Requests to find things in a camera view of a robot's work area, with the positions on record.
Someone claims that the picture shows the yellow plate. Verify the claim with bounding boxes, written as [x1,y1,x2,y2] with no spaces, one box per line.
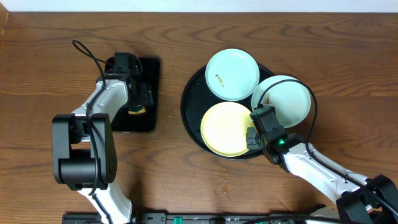
[200,102,254,157]

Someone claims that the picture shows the green and yellow sponge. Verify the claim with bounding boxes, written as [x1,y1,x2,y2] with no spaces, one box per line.
[128,106,146,115]

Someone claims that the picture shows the light blue plate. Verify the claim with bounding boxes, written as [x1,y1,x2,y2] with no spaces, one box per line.
[205,49,260,101]

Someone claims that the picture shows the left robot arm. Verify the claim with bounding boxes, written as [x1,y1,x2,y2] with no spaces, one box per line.
[52,52,160,223]

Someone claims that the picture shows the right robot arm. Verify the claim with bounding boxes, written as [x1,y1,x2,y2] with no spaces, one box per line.
[247,106,397,223]

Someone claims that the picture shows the black rectangular tray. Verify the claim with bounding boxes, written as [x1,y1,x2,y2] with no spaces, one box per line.
[111,57,160,133]

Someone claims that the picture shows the pale blue plate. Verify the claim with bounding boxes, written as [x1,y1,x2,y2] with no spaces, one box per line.
[251,75,311,128]

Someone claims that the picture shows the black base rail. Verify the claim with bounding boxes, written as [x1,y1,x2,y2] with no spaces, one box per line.
[61,205,339,224]

